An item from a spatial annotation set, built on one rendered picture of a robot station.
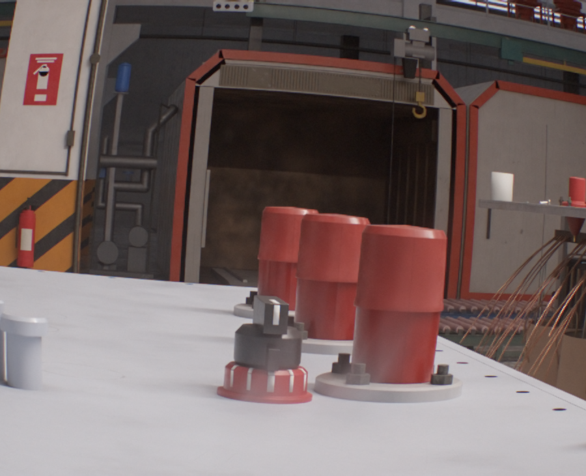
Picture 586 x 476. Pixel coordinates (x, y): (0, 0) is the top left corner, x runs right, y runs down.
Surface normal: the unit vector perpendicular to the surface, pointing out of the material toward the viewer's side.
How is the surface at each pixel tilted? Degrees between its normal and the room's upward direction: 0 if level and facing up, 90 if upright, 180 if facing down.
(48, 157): 90
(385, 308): 90
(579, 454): 0
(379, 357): 91
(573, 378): 90
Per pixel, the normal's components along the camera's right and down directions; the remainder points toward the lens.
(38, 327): 0.75, 0.07
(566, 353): -0.98, -0.06
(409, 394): 0.18, 0.04
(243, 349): -0.75, -0.04
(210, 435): 0.07, -1.00
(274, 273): -0.40, 0.01
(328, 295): -0.11, 0.03
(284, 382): 0.40, 0.03
